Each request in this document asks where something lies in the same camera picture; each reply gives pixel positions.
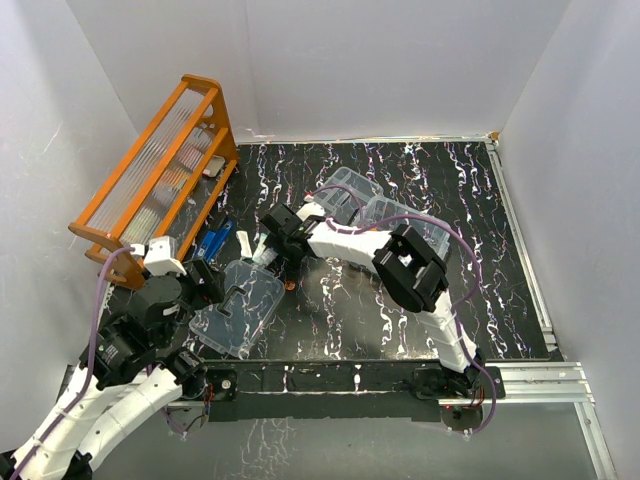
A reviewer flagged clear compartment organizer tray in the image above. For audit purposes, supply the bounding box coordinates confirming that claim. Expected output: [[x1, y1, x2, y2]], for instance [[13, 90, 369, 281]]
[[312, 167, 383, 226]]

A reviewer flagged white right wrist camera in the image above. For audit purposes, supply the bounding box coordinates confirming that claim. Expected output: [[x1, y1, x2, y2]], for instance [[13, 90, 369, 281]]
[[296, 196, 326, 220]]

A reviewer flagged orange wooden rack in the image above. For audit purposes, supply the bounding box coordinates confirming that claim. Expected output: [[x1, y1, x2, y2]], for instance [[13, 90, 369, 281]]
[[68, 74, 239, 264]]

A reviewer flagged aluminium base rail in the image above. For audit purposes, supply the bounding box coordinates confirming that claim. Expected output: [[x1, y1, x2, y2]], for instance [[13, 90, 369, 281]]
[[54, 360, 596, 409]]

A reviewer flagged blue stapler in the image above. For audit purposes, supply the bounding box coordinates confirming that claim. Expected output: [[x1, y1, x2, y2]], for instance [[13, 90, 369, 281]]
[[196, 217, 234, 262]]

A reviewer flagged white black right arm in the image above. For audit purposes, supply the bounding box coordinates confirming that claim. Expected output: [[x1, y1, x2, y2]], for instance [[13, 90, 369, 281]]
[[260, 203, 486, 398]]

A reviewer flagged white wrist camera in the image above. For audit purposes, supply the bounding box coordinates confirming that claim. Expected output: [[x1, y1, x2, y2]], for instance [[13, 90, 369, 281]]
[[143, 236, 186, 276], [296, 196, 326, 220]]

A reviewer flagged clear medicine kit box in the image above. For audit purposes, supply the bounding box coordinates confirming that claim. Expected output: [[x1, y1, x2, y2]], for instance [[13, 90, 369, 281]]
[[350, 196, 450, 262]]

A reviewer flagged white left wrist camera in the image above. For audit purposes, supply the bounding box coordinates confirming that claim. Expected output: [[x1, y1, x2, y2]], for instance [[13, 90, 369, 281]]
[[143, 236, 186, 276]]

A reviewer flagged clear kit lid black handle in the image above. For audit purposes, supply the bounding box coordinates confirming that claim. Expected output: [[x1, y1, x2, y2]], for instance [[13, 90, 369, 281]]
[[189, 260, 285, 359]]

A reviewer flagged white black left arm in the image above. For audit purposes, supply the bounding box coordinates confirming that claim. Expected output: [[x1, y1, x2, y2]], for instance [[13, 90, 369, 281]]
[[1, 259, 225, 479]]

